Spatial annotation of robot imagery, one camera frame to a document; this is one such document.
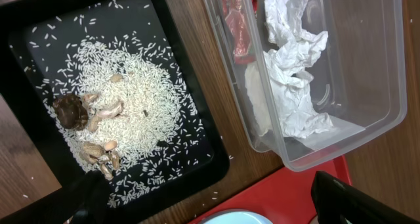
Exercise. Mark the black plastic tray bin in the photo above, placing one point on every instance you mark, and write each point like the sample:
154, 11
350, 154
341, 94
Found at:
22, 68

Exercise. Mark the red snack wrapper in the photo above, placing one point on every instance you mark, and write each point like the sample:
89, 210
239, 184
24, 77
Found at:
233, 11

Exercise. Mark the red serving tray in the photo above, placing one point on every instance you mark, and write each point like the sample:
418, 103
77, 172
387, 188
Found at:
284, 196

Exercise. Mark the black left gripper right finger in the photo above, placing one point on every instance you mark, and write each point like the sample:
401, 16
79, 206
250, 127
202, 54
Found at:
337, 202

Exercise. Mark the food scraps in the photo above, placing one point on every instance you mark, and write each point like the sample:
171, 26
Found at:
111, 84

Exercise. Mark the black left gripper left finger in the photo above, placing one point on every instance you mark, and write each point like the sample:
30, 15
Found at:
84, 201

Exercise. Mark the clear plastic bin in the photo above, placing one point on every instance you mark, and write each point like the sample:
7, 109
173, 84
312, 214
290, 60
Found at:
359, 80

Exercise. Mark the white napkin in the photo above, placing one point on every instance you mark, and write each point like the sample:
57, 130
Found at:
287, 66

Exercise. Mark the light blue dinner plate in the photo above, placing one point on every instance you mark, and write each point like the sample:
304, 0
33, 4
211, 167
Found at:
236, 217

